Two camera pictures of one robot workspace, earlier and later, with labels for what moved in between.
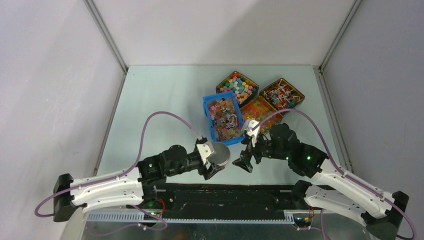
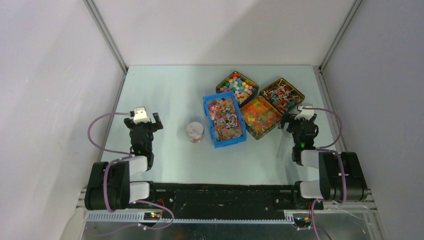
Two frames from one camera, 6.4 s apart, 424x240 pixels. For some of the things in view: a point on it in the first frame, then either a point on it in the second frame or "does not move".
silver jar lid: [221, 154] → [194, 129]
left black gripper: [208, 173] → [130, 123]
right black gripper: [244, 160] → [287, 118]
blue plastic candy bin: [225, 116] does not move
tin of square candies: [243, 88] does not move
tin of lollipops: [282, 95] does not move
